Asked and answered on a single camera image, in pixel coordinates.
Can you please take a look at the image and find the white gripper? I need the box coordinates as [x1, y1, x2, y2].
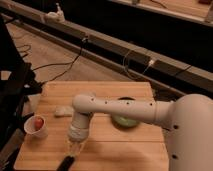
[68, 125, 89, 157]

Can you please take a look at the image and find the black eraser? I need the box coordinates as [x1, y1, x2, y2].
[56, 156, 75, 171]

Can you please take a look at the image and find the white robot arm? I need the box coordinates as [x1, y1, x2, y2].
[68, 94, 213, 171]

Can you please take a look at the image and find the white crumpled cloth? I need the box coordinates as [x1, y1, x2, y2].
[54, 106, 73, 117]

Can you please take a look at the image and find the red fruit in cup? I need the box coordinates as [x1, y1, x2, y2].
[34, 118, 44, 131]

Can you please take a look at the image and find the white paper cup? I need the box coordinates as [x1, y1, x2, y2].
[24, 115, 48, 138]

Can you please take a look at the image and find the green bowl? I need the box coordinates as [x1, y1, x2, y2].
[111, 96, 140, 128]

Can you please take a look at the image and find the black tripod stand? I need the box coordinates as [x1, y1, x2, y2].
[0, 15, 42, 167]

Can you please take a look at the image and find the black cable on floor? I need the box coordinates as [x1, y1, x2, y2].
[32, 36, 88, 84]

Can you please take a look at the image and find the white cable on rail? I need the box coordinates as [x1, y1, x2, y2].
[122, 48, 156, 81]

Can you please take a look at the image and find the long metal rail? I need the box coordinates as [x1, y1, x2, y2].
[0, 0, 213, 98]

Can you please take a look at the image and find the white object on rail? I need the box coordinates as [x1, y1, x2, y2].
[46, 4, 65, 22]

